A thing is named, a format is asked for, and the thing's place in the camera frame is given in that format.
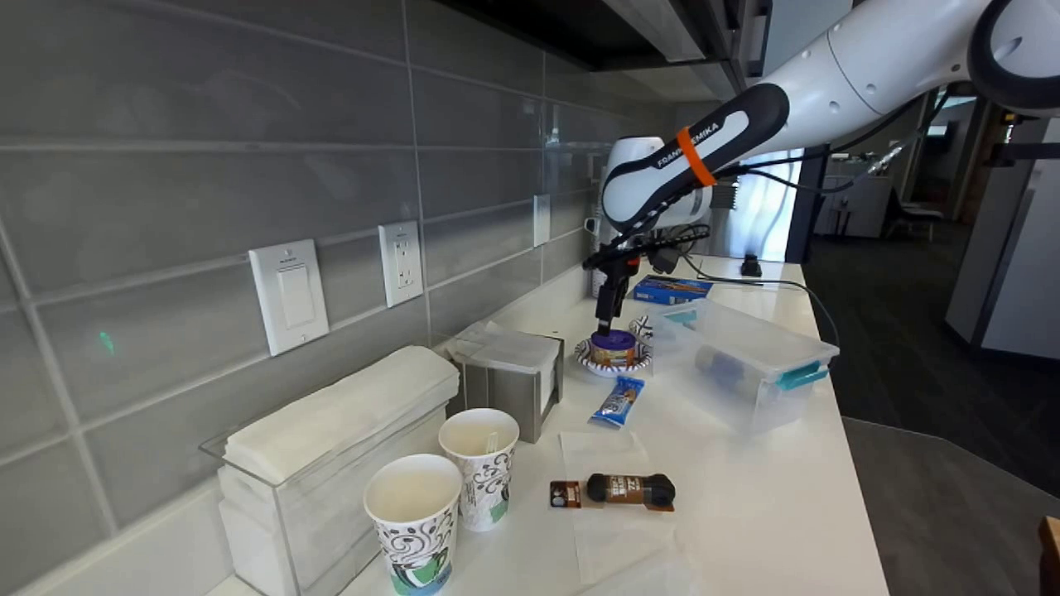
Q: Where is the blue lidded tin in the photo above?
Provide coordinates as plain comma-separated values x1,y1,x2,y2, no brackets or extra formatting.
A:
589,331,635,368

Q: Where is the patterned paper cup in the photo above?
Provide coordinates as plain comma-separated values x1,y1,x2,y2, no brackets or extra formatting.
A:
366,455,464,596
438,408,522,534

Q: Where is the far white outlet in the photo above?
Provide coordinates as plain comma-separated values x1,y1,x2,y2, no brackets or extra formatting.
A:
535,194,549,245

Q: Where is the dark chocolate bar wrapper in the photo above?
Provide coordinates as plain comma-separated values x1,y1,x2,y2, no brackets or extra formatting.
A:
549,473,676,509

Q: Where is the clear plastic tote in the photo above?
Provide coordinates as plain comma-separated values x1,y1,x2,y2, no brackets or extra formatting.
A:
646,298,838,429

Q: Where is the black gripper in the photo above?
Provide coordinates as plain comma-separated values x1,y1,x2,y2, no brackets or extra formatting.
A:
586,225,709,329

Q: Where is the white paper towel holder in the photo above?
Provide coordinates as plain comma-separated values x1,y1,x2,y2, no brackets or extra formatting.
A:
219,345,460,596

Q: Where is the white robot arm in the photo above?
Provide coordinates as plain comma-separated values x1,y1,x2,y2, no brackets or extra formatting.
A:
586,0,1060,329

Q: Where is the blue snack packet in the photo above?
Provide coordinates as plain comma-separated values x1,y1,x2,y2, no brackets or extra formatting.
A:
634,274,709,303

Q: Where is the white light switch plate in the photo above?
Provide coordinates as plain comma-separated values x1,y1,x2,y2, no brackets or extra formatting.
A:
248,238,329,353

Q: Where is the metal napkin dispenser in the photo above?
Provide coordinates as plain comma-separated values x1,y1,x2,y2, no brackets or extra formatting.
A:
448,322,567,444

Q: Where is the far patterned paper cup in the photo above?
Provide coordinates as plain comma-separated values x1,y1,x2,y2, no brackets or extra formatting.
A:
438,408,522,534

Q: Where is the white power outlet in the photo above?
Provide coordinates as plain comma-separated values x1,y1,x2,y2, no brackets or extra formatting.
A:
377,223,423,303

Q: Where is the patterned paper bowl under tin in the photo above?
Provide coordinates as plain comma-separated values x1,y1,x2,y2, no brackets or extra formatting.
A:
576,331,650,375

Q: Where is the near patterned paper cup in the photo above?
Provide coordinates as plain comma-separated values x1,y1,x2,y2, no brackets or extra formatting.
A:
366,455,464,596

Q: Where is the blue snack bar wrapper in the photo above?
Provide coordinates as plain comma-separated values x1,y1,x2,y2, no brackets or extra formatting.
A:
593,377,643,428

